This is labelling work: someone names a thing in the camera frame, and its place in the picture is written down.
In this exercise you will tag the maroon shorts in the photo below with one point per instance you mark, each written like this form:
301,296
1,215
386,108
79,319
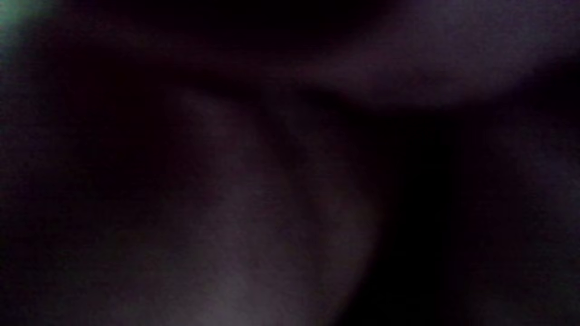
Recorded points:
249,226

